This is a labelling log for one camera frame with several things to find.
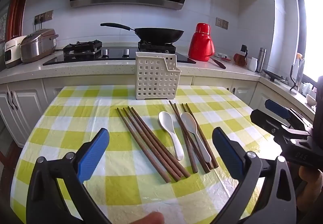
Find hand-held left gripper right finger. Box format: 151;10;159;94
211;127;297;224

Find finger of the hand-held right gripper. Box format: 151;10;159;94
251;110;311;139
264;99;303;126

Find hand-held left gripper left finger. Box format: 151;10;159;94
26;128;110;224

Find white ceramic spoon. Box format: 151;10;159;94
181;112;212;163
158;111;185;161

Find cream perforated utensil basket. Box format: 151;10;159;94
135;52;181;100

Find person's right hand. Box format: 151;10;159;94
294;166;323;212

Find person's left hand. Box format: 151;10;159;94
132;211;165;224

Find black stand rack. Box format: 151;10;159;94
290;58;305;92

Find yellow green checked tablecloth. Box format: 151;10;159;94
10;85;285;224

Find steel bottle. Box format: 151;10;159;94
255;48;266;73

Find glass oil jar black lid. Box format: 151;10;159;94
233;44;248;67

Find bright window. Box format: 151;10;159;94
293;0;323;83

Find white kitchen base cabinets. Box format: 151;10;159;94
0;42;317;149

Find black glass gas cooktop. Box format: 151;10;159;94
43;46;196;66

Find red thermos jug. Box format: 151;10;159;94
188;23;215;62

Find black burner grate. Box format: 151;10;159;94
63;40;103;57
137;40;176;54

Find silver rice cooker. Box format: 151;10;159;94
20;29;59;63

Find white kitchen appliance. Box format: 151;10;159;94
4;36;27;68

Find black wok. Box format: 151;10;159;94
100;22;185;44

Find dark red handled utensil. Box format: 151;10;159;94
211;57;227;70

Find gold wall socket row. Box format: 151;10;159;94
35;10;54;25

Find red brown door frame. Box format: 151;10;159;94
6;0;29;42

